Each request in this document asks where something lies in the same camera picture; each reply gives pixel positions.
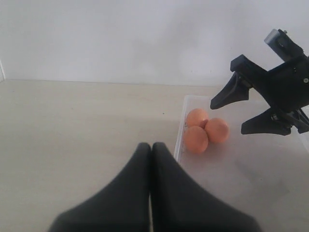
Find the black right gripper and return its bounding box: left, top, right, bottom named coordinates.
left=210, top=55, right=309, bottom=136

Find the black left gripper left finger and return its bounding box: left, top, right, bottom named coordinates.
left=49, top=143, right=151, bottom=232

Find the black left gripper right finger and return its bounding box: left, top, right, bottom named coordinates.
left=150, top=142, right=261, bottom=232

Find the brown egg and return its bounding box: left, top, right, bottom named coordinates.
left=186, top=108, right=209, bottom=128
left=205, top=118, right=229, bottom=143

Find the brown egg second row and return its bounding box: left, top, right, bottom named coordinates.
left=183, top=126, right=209, bottom=154

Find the clear plastic tray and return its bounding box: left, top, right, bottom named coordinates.
left=174, top=95, right=309, bottom=232

